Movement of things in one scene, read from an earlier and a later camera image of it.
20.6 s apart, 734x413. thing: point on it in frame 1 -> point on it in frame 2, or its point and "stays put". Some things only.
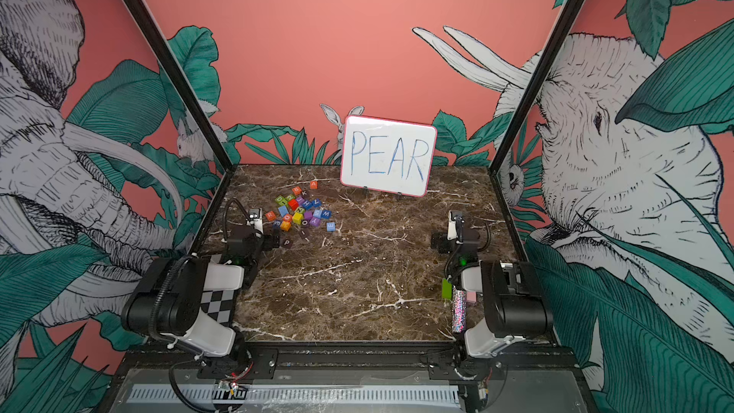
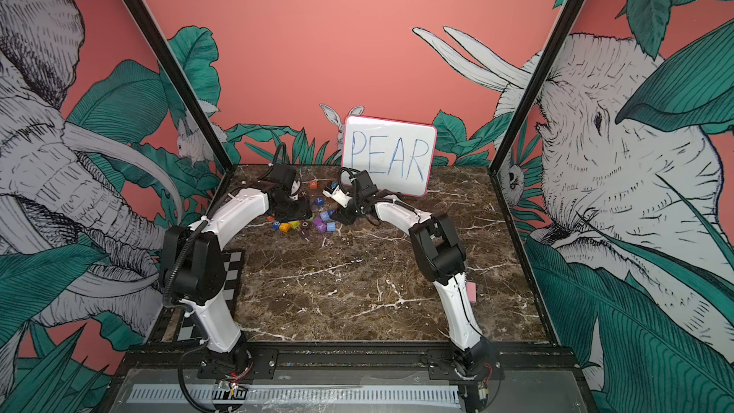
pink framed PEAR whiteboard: (388, 156) stays put
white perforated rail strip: (166, 394) stays put
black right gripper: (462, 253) -> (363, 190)
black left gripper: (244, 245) -> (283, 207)
